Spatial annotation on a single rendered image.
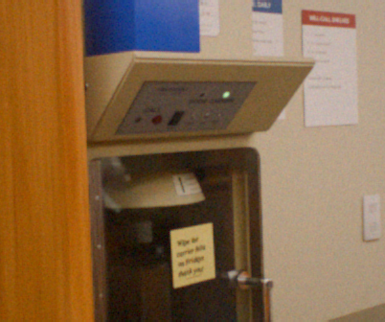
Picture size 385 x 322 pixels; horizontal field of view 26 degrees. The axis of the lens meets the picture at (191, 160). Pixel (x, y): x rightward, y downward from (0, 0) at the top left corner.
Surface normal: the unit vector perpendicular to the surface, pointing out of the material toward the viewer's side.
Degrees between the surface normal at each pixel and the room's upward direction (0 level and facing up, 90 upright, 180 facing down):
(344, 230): 90
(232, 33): 90
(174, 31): 90
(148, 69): 135
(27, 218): 90
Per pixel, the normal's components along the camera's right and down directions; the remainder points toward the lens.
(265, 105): 0.50, 0.72
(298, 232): 0.68, 0.01
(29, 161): -0.73, 0.06
